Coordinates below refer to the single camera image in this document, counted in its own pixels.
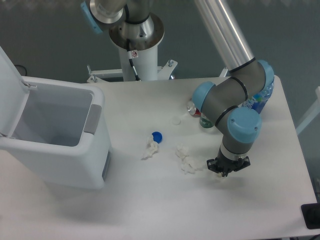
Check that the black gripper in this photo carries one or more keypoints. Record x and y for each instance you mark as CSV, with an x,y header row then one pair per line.
x,y
223,165

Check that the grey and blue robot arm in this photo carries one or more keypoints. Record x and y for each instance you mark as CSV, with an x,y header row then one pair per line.
x,y
132,27

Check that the crumpled paper cluster middle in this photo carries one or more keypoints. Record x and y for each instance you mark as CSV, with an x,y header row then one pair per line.
x,y
190,163

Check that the clear green-label plastic bottle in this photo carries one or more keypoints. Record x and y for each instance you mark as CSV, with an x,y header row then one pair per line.
x,y
205,122

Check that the crushed red soda can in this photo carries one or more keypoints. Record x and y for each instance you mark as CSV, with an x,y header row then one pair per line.
x,y
192,110

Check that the blue plastic drink bottle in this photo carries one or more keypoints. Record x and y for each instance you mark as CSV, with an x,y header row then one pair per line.
x,y
259,100

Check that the white bottle cap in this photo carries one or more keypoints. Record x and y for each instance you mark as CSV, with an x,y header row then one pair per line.
x,y
176,121

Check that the blue bottle cap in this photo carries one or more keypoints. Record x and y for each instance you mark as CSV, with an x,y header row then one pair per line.
x,y
157,136

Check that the crumpled paper near blue cap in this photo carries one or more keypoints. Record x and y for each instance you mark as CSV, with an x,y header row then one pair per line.
x,y
151,148

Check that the black device at table edge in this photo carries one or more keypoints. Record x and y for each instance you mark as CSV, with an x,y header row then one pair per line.
x,y
311,215

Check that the white furniture piece right edge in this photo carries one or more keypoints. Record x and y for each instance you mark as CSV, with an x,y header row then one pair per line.
x,y
312,112

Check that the white open trash bin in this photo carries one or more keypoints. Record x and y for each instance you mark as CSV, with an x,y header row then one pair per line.
x,y
57,129

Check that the white metal base frame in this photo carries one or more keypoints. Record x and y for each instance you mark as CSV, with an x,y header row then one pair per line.
x,y
163,72

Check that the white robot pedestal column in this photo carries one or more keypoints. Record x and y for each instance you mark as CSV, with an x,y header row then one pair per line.
x,y
144,61

